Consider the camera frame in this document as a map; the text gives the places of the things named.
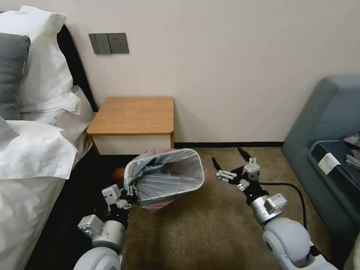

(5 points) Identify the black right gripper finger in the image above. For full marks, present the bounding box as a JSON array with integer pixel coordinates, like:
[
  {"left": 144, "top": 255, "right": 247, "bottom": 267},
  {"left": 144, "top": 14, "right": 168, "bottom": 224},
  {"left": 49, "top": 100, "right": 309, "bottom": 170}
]
[
  {"left": 211, "top": 157, "right": 240, "bottom": 185},
  {"left": 237, "top": 147, "right": 258, "bottom": 167}
]

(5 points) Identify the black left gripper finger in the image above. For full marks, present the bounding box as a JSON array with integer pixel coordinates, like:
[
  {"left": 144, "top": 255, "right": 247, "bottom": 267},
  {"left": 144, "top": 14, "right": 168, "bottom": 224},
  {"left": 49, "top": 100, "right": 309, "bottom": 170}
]
[
  {"left": 116, "top": 195, "right": 141, "bottom": 211},
  {"left": 120, "top": 181, "right": 138, "bottom": 198}
]

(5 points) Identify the white plastic trash can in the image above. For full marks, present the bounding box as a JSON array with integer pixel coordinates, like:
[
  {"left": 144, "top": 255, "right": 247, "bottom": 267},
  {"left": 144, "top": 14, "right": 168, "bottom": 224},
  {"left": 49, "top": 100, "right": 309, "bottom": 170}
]
[{"left": 123, "top": 148, "right": 205, "bottom": 203}]

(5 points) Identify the translucent grey garbage bag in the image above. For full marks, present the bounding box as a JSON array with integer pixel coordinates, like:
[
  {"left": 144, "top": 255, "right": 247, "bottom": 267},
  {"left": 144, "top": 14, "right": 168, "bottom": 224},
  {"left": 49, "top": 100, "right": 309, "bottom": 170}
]
[{"left": 123, "top": 148, "right": 205, "bottom": 207}]

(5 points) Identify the black baseboard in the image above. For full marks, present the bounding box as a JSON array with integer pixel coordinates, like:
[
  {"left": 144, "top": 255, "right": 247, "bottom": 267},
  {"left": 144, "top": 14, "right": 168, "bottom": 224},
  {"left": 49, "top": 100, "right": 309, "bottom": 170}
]
[{"left": 174, "top": 140, "right": 287, "bottom": 149}]

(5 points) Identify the black bed base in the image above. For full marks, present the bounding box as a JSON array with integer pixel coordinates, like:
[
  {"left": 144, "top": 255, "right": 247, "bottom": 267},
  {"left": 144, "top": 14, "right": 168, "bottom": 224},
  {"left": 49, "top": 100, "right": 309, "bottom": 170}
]
[{"left": 24, "top": 143, "right": 126, "bottom": 270}]

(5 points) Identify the white bed sheet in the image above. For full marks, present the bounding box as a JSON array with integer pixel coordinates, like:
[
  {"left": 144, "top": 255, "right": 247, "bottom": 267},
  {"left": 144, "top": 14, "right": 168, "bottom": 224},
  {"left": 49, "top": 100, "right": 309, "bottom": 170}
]
[{"left": 63, "top": 112, "right": 95, "bottom": 169}]

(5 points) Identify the wooden nightstand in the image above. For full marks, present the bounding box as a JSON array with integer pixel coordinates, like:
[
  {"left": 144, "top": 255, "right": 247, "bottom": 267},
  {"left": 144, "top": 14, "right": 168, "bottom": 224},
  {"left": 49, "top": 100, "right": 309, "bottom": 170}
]
[{"left": 86, "top": 96, "right": 175, "bottom": 156}]

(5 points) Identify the white paper label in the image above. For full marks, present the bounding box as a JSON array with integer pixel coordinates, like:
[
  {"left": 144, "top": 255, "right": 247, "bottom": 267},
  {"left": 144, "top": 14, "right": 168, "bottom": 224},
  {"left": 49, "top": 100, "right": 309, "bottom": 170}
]
[{"left": 318, "top": 153, "right": 340, "bottom": 176}]

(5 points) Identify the dark blue-grey seat cushion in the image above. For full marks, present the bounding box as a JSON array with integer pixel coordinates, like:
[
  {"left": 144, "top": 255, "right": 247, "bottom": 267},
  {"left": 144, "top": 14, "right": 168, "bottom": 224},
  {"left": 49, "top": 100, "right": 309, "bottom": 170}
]
[{"left": 306, "top": 139, "right": 360, "bottom": 206}]

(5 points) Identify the blue-grey sofa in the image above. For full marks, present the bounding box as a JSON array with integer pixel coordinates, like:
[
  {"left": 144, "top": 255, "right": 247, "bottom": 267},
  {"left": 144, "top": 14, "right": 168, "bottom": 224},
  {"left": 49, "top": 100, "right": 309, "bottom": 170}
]
[{"left": 281, "top": 75, "right": 360, "bottom": 254}]

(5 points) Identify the white duvet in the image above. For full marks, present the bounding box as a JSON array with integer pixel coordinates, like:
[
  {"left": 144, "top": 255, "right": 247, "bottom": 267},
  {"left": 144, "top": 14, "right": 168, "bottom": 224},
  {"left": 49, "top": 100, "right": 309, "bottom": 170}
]
[{"left": 0, "top": 117, "right": 78, "bottom": 270}]

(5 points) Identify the dark grey packet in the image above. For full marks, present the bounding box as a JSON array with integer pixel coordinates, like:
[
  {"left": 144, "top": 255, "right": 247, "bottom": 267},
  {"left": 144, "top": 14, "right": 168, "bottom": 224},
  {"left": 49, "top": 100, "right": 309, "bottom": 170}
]
[{"left": 344, "top": 148, "right": 360, "bottom": 169}]

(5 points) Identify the shiny patterned packet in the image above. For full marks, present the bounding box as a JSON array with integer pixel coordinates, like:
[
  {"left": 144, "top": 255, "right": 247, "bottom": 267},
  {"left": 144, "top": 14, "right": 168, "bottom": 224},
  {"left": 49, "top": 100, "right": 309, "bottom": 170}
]
[{"left": 342, "top": 133, "right": 360, "bottom": 146}]

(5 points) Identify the flat white pillow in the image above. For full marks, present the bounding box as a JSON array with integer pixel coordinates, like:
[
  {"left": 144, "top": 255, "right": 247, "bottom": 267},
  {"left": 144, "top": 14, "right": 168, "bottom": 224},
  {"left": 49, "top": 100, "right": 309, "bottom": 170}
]
[{"left": 18, "top": 84, "right": 95, "bottom": 133}]

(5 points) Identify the black headboard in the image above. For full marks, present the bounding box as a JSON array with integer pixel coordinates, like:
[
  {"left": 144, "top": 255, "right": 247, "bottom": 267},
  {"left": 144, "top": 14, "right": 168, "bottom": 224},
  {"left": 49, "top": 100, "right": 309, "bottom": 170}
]
[{"left": 57, "top": 24, "right": 99, "bottom": 113}]

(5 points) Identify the large white pillow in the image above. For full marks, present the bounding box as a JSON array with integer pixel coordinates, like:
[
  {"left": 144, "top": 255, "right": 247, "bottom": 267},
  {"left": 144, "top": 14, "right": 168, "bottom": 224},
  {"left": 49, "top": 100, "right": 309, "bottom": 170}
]
[{"left": 0, "top": 5, "right": 75, "bottom": 111}]

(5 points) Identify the grey knitted cushion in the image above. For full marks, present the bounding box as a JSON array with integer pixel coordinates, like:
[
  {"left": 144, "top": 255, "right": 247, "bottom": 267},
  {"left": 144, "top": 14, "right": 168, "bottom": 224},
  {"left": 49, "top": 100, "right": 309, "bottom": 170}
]
[{"left": 0, "top": 32, "right": 31, "bottom": 121}]

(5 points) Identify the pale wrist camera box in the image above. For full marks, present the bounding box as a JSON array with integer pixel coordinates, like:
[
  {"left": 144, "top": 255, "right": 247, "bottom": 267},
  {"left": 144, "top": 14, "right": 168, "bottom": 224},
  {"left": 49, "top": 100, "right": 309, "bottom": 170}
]
[
  {"left": 242, "top": 158, "right": 261, "bottom": 180},
  {"left": 101, "top": 184, "right": 122, "bottom": 205}
]

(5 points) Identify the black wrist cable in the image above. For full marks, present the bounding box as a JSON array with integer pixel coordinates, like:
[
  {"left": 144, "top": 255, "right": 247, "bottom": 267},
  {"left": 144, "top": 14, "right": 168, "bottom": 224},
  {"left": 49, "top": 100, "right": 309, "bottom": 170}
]
[{"left": 257, "top": 182, "right": 308, "bottom": 228}]

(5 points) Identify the grey wall socket plate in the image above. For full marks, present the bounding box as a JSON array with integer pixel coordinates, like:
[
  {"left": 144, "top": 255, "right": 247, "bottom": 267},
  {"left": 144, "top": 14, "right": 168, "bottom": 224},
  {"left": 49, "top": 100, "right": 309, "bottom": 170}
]
[{"left": 108, "top": 32, "right": 130, "bottom": 54}]

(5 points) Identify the grey wall switch plate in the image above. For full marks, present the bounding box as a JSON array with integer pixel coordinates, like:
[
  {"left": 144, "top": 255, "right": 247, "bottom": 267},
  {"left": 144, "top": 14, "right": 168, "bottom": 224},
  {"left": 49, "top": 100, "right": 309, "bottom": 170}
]
[{"left": 88, "top": 33, "right": 111, "bottom": 55}]

